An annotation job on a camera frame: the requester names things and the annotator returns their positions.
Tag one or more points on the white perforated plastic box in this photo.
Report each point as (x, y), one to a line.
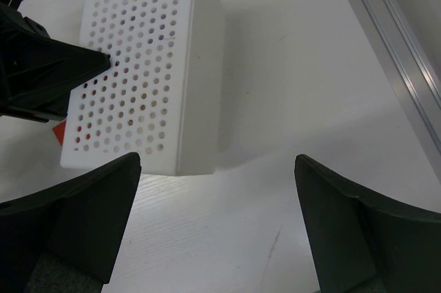
(161, 95)

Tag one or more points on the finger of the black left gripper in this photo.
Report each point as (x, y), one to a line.
(38, 73)

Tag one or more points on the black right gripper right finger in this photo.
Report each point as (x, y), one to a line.
(364, 241)

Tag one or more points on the aluminium rail right side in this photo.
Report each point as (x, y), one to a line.
(406, 66)

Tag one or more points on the red block with letter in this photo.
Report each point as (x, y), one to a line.
(59, 131)

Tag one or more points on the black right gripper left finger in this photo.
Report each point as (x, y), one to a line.
(66, 238)

